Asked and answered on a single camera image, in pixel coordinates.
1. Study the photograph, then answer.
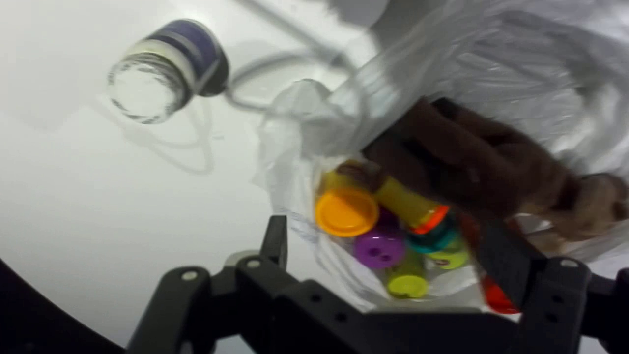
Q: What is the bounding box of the lime green dough tub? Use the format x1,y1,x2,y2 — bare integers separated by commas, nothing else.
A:
383,251,432,300
428,238,473,273

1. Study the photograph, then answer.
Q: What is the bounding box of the clear plastic bag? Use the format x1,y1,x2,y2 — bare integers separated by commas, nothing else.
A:
251,0,629,318

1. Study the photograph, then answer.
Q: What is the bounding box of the yellow tub orange lid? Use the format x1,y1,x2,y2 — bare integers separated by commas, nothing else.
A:
312,169,383,239

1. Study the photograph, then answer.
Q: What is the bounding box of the brown plush moose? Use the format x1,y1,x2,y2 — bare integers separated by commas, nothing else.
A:
361,96,629,243

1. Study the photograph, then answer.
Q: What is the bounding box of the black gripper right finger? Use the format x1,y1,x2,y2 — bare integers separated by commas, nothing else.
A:
467,212,629,354

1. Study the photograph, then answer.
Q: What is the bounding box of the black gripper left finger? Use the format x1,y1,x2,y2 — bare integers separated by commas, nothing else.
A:
125,214,369,354

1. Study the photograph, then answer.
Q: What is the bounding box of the yellow tub red-orange lid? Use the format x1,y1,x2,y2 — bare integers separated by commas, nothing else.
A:
373,175,454,239

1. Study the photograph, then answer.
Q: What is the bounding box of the white bottle blue label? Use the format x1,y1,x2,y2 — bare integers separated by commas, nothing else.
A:
106,17,232,125

